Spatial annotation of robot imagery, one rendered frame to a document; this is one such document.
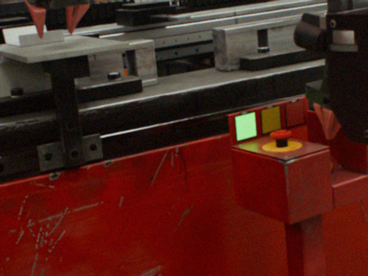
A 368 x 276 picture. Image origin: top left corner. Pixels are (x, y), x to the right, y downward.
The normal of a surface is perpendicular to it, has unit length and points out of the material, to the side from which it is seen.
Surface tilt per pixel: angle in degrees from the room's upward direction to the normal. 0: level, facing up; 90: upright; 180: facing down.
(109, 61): 90
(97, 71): 90
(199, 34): 90
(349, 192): 90
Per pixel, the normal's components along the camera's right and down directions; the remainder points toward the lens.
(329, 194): 0.55, 0.15
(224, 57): -0.88, 0.19
